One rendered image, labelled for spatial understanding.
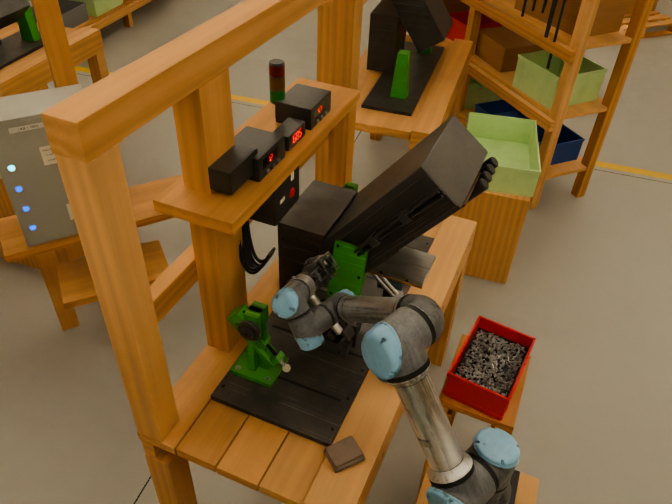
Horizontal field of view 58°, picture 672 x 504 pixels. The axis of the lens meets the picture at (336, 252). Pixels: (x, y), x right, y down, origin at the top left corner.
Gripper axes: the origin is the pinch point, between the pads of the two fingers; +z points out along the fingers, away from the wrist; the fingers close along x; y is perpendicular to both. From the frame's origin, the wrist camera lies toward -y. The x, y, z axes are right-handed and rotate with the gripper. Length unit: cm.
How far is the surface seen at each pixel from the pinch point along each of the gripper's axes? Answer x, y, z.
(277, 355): -15.7, -22.3, -19.4
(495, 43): 40, 35, 307
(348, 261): -3.5, 6.0, 2.4
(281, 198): 25.1, 4.5, -8.2
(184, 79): 59, 24, -46
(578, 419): -143, 7, 105
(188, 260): 24.9, -24.9, -25.7
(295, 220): 16.7, -7.5, 10.8
